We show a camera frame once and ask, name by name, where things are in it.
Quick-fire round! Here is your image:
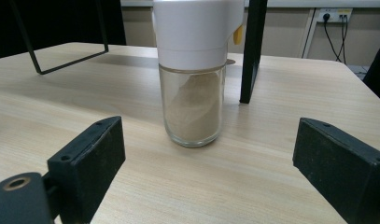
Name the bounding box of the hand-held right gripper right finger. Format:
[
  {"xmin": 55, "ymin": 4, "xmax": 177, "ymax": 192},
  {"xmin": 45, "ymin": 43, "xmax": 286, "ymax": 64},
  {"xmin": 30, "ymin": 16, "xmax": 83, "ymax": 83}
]
[{"xmin": 292, "ymin": 117, "xmax": 380, "ymax": 224}]

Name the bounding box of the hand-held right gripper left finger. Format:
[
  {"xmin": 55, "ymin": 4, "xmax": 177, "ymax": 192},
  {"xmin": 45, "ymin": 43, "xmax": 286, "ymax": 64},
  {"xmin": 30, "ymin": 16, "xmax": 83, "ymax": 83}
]
[{"xmin": 47, "ymin": 116, "xmax": 126, "ymax": 224}]

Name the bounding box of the black metal shelf rack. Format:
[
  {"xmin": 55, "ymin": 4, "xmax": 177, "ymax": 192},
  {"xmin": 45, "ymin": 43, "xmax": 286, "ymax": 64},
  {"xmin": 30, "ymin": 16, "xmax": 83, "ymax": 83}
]
[{"xmin": 9, "ymin": 0, "xmax": 269, "ymax": 105}]

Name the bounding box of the glass jar with brown powder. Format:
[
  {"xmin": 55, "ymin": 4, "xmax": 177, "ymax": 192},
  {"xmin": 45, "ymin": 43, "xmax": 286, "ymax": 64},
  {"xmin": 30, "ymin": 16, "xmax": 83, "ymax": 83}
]
[{"xmin": 152, "ymin": 0, "xmax": 246, "ymax": 148}]

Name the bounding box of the black power cable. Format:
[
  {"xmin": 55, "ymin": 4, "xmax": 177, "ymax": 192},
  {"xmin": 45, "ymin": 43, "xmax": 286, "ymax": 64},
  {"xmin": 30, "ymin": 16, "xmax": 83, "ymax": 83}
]
[{"xmin": 322, "ymin": 12, "xmax": 344, "ymax": 63}]

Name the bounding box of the white wall socket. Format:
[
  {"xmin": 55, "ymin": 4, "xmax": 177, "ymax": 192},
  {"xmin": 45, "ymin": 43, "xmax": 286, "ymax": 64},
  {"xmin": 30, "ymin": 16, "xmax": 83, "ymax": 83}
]
[{"xmin": 315, "ymin": 7, "xmax": 354, "ymax": 23}]

